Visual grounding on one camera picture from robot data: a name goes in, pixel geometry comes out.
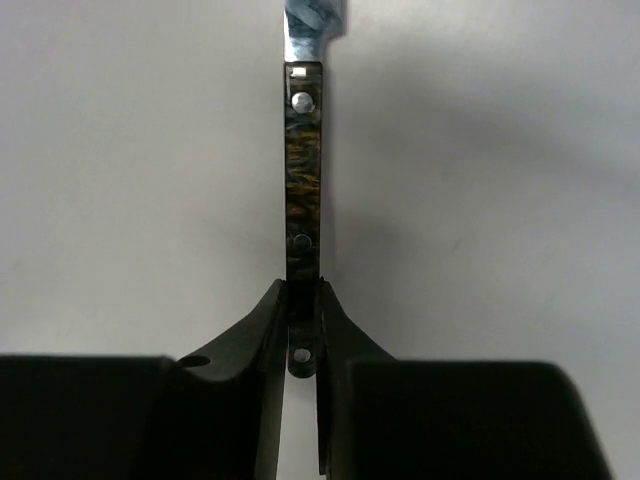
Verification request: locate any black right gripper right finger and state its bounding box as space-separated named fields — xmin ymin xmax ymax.
xmin=316 ymin=283 xmax=612 ymax=479

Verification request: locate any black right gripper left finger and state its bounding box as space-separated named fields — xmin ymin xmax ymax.
xmin=1 ymin=281 xmax=287 ymax=479

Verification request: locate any dark handled knife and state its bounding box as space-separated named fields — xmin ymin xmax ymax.
xmin=283 ymin=0 xmax=346 ymax=379

